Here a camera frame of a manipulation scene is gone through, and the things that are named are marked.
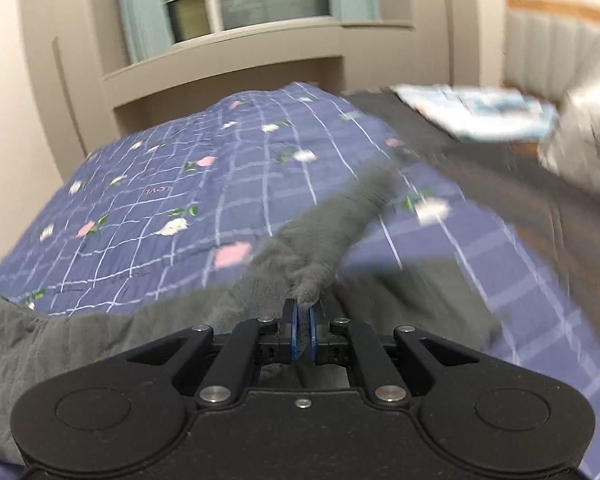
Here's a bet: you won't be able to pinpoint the dark grey bed sheet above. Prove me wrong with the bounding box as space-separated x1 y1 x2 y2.
340 87 600 333

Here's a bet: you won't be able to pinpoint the blue checked floral quilt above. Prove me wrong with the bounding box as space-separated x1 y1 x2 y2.
0 82 600 480

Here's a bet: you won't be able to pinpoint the grey padded wooden headboard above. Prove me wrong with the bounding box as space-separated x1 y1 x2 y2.
500 0 600 107

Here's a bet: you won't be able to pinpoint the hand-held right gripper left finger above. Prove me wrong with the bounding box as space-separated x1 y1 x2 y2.
126 299 302 407

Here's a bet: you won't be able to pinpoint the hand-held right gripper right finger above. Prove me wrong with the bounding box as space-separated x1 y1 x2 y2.
307 300 482 405

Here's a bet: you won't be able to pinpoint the blue white printed cloth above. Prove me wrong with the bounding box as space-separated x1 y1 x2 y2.
392 82 560 142

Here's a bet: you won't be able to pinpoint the white plastic shopping bag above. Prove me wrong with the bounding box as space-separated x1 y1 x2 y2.
536 84 600 192

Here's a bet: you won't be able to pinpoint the grey fleece pants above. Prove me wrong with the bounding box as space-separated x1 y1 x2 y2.
0 165 507 467

